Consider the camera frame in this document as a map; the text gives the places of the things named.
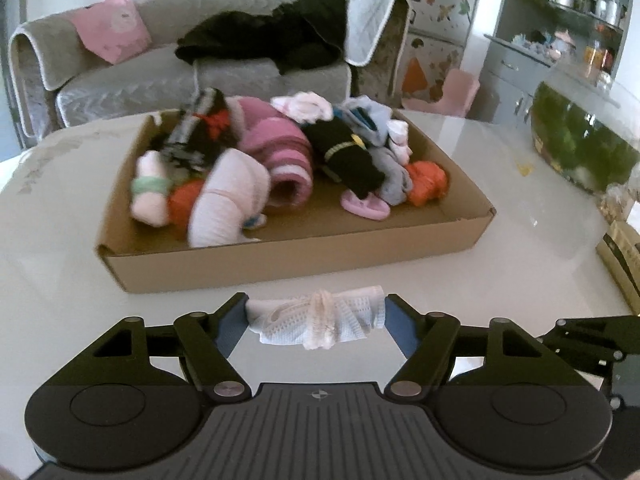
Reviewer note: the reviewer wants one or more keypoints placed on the grey cabinet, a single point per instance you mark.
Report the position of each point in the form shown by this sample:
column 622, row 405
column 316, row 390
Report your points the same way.
column 505, row 60

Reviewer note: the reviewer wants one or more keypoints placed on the white mesh sock bundle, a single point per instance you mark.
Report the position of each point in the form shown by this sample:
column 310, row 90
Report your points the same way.
column 350, row 320

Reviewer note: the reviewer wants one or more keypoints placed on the orange sock bundle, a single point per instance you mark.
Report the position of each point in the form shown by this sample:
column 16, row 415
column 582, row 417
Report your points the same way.
column 182, row 202
column 425, row 180

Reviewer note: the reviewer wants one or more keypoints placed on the pale striped sock bundle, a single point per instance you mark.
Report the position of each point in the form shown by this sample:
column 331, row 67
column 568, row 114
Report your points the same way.
column 370, row 120

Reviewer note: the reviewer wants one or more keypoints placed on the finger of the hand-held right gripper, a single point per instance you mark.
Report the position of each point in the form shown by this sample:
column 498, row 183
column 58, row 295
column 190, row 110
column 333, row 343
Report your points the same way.
column 590, row 357
column 600, row 329

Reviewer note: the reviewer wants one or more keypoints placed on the yellow paper scrap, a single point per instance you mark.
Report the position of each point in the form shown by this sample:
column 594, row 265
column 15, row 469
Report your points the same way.
column 525, row 170

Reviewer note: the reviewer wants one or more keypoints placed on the pink pillow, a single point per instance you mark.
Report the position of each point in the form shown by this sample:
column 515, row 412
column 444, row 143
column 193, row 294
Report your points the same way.
column 110, row 27

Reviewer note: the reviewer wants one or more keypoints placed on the pink cat slipper sock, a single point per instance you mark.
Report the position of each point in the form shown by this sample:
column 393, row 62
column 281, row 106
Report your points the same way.
column 365, row 207

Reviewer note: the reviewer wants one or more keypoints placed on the pink chair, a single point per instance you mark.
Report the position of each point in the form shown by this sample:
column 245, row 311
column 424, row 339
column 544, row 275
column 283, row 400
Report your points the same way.
column 450, row 95

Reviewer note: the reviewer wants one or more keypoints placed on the olive cardboard carton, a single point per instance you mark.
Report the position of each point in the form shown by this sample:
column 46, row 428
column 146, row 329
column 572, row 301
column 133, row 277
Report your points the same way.
column 620, row 270

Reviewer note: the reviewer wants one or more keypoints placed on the orange drink bottle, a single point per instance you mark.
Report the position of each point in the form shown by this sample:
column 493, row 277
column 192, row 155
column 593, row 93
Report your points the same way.
column 595, row 55

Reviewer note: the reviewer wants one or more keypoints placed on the white quilted blanket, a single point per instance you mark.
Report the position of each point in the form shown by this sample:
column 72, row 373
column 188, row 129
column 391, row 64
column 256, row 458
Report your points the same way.
column 370, row 20

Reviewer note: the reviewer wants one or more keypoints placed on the pink fuzzy sock bundle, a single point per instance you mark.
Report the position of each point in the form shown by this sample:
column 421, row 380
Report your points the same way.
column 280, row 145

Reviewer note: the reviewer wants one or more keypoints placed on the white sock bundle pink band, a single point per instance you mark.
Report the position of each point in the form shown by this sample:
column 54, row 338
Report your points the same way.
column 305, row 105

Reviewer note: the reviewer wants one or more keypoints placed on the black clothing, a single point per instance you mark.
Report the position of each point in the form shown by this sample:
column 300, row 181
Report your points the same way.
column 260, row 35

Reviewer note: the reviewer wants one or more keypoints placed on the black sock yellow stripe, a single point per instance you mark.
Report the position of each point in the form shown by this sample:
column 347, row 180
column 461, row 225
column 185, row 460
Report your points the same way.
column 345, row 155

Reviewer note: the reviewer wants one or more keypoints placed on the pink figurine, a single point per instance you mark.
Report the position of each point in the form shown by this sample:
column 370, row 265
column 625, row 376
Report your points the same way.
column 564, row 41

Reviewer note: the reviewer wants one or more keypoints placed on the glass fish bowl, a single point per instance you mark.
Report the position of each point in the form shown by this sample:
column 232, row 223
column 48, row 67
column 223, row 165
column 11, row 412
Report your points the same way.
column 580, row 135

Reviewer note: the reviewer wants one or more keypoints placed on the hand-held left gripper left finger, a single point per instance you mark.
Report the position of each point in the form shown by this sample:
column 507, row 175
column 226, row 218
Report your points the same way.
column 232, row 327

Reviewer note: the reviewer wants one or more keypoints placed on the white waffle sock bundle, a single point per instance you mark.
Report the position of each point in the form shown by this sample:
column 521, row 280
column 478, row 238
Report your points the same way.
column 225, row 195

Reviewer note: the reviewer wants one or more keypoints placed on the black checkered sock red bow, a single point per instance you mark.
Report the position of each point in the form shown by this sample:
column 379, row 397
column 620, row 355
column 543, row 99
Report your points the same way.
column 200, row 130

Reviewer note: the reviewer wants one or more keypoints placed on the small white sock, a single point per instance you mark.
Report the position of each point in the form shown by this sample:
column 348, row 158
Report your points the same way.
column 399, row 140

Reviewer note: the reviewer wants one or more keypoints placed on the grey-blue sock roll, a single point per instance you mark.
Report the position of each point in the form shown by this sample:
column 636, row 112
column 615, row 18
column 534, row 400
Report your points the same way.
column 392, row 180

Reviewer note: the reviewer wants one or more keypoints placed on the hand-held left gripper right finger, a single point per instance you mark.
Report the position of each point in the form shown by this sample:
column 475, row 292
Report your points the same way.
column 402, row 327

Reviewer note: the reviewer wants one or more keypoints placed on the grey covered sofa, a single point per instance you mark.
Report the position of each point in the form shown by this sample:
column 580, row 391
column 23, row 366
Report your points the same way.
column 125, row 95

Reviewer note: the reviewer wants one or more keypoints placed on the floral print cabinet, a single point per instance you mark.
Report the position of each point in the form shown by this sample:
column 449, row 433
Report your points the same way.
column 440, row 10

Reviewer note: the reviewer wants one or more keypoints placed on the white sock bundle green band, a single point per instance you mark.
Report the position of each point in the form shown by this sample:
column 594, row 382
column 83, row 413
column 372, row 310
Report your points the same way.
column 147, row 195

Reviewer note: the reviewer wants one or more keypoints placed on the brown cardboard box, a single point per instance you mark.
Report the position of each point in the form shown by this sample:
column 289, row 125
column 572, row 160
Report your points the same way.
column 300, row 265

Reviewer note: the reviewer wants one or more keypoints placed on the white glossy desktop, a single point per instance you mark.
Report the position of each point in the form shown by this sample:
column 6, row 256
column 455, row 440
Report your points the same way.
column 525, row 240

